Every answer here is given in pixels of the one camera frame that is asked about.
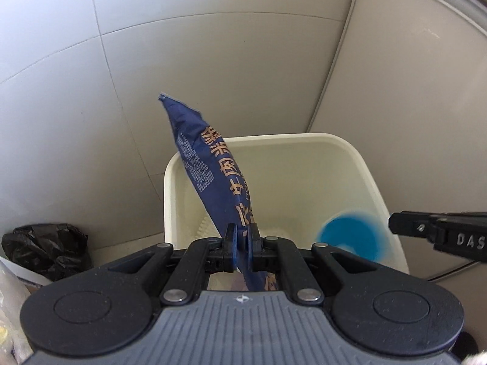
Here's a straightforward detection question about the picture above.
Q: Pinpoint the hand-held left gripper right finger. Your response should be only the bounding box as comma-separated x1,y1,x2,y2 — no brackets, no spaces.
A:
245,225,385,307

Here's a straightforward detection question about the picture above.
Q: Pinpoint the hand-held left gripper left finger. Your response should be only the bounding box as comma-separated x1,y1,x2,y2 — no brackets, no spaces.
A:
95,222,241,307

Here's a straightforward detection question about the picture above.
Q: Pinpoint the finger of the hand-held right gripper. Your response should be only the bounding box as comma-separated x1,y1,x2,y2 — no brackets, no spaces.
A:
388,211,457,241

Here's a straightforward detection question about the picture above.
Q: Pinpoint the cream plastic waste bin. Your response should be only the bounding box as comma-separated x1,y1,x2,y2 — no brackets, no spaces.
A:
163,133,409,293

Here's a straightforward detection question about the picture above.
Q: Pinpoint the dark blue snack packet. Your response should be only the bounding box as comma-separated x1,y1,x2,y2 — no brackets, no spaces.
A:
158,92,280,293

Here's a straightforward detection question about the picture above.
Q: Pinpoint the beige cabinet door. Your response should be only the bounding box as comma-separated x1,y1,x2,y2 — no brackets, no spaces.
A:
307,0,487,214

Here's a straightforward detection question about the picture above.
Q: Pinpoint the black plastic bag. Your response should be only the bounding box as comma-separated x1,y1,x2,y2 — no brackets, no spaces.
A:
2,224,93,283

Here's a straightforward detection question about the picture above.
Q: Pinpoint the clear plastic bag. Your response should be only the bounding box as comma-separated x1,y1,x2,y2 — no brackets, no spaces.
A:
0,258,51,365

